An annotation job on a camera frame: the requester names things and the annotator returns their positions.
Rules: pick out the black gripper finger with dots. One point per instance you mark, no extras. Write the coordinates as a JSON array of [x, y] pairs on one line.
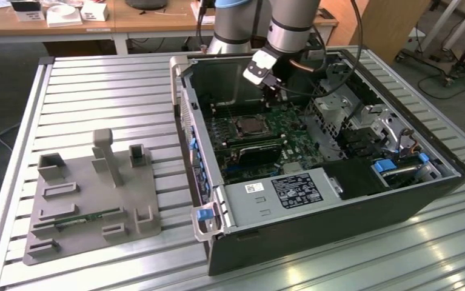
[[270, 97], [282, 94]]

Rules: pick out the metal equipment stand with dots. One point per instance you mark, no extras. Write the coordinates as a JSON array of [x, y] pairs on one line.
[[447, 44]]

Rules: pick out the white round holder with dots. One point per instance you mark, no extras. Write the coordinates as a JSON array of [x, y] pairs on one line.
[[65, 18]]

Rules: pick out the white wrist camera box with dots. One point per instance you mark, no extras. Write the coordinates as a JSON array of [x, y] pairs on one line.
[[259, 66]]

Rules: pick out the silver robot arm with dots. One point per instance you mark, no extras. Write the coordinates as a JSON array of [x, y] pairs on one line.
[[292, 30]]

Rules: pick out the small blue clip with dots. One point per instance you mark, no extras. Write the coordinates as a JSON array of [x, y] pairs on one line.
[[423, 158]]

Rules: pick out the grey power supply unit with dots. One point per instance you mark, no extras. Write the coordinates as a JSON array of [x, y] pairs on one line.
[[256, 206]]

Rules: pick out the wooden panel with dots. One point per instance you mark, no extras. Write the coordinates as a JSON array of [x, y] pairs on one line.
[[382, 27]]

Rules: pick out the wooden desk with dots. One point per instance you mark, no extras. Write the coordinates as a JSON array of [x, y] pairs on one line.
[[135, 21]]

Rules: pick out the blue disk carrier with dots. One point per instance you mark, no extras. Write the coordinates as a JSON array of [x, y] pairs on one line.
[[384, 169]]

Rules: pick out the green motherboard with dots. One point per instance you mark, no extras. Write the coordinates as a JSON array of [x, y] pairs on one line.
[[296, 145]]

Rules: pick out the metal drive cage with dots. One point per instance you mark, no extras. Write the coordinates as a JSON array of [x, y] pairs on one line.
[[330, 121]]

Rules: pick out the green RAM stick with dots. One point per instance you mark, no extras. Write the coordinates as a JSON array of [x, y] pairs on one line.
[[91, 216]]

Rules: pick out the silver chipset heatsink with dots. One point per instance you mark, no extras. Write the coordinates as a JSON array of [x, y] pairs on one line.
[[294, 166]]

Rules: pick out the black and white box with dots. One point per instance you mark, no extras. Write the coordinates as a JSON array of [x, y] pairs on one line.
[[29, 15]]

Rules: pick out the blue case latch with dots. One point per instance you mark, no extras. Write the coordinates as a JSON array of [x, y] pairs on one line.
[[204, 215]]

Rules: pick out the black PC case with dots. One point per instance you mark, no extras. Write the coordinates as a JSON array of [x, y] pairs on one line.
[[338, 230]]

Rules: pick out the black graphics card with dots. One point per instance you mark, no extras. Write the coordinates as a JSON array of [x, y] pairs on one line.
[[259, 156]]

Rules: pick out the dark round object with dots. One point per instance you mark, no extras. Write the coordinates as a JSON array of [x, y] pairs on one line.
[[147, 3]]

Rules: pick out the grey parts rack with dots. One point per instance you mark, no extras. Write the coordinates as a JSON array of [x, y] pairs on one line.
[[95, 188]]

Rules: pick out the silver CPU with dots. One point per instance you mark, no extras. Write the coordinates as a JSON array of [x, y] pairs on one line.
[[252, 125]]

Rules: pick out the white printed box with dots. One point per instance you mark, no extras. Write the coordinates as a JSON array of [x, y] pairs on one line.
[[95, 13]]

